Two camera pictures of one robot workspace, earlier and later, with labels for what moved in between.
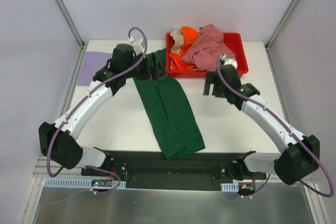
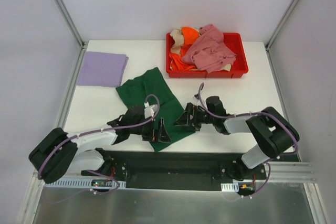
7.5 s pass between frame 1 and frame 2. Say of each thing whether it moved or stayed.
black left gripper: moved
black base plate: stayed
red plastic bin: stayed
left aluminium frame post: stayed
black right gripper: moved
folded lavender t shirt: stayed
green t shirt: moved
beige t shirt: stayed
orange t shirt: stayed
